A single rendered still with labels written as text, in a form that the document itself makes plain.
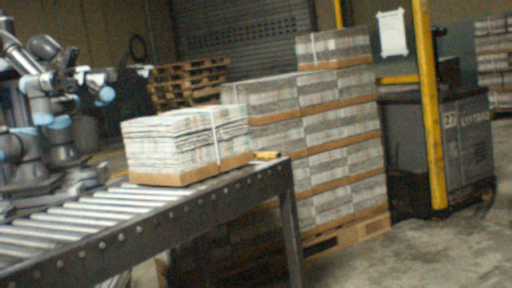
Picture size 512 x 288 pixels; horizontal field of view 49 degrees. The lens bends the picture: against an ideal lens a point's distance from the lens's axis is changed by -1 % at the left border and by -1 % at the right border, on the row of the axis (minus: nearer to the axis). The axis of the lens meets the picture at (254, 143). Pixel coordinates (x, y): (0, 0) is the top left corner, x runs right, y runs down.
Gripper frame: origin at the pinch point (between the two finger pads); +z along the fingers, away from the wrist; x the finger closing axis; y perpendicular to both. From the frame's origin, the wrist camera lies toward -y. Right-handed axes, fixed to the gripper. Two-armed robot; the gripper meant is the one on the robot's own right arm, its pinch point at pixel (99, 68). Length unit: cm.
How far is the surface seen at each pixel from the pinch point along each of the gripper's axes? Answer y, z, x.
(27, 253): 52, 18, 56
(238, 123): 23, 37, -31
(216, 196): 46, 41, -1
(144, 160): 33.7, 9.7, -8.2
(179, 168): 36.9, 27.1, -3.2
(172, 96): -39, -376, -644
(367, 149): 44, 48, -185
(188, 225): 53, 38, 12
